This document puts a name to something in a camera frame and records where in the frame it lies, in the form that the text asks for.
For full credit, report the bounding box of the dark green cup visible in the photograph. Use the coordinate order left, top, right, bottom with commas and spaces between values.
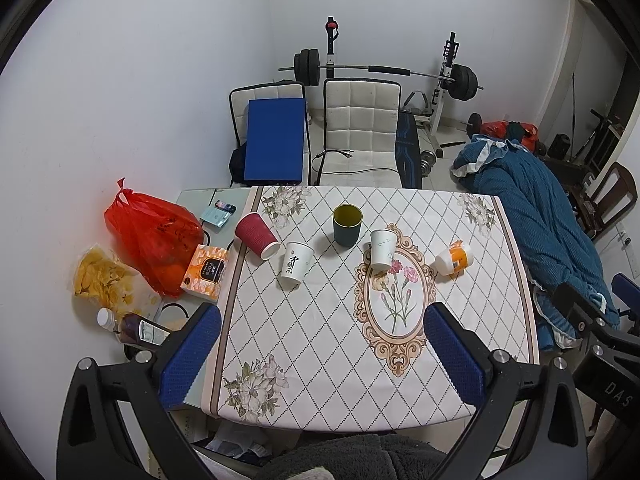
333, 204, 362, 248

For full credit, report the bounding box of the orange and white paper cup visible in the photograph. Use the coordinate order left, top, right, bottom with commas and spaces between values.
433, 240, 474, 275

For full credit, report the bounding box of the red ribbed paper cup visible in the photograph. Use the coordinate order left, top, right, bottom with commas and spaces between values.
234, 212, 281, 260

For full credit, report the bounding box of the white cup with black calligraphy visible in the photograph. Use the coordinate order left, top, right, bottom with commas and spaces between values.
280, 242, 314, 285

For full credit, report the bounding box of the dark brown medicine bottle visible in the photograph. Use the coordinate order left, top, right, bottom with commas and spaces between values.
117, 313, 171, 350

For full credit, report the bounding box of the orange tissue box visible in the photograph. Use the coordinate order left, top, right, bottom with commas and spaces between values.
181, 245, 229, 302

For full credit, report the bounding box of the small white bottle cap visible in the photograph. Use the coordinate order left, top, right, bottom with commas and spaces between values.
96, 308, 119, 334

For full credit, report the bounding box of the bag of yellow chips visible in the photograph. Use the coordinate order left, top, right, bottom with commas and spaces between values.
74, 244, 162, 318

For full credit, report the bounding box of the blue knitted blanket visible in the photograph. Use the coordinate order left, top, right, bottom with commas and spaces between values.
450, 134, 620, 351

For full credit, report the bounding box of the red plastic bag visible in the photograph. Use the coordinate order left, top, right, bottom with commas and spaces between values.
104, 179, 204, 298

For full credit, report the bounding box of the white diamond pattern tablecloth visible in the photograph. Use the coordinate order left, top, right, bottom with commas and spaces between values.
198, 186, 539, 431

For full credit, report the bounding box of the light blue small box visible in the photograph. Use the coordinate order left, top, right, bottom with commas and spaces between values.
200, 200, 236, 229

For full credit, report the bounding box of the brown wooden chair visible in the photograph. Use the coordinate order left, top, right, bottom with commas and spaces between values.
573, 162, 638, 243

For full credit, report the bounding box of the blue board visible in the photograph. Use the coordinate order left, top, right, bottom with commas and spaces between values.
244, 98, 305, 184

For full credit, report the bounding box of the white padded chair right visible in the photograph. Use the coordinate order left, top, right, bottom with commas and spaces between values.
312, 78, 402, 188

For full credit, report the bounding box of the white padded chair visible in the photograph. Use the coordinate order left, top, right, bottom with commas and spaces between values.
229, 80, 310, 186
312, 78, 402, 188

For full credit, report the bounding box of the white padded chair left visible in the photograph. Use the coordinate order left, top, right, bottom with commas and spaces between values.
229, 80, 310, 186

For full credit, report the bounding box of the barbell with black plates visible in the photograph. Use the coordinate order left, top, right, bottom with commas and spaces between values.
279, 49, 483, 101

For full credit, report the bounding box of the white barbell rack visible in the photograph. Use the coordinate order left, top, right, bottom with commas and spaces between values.
324, 15, 459, 158

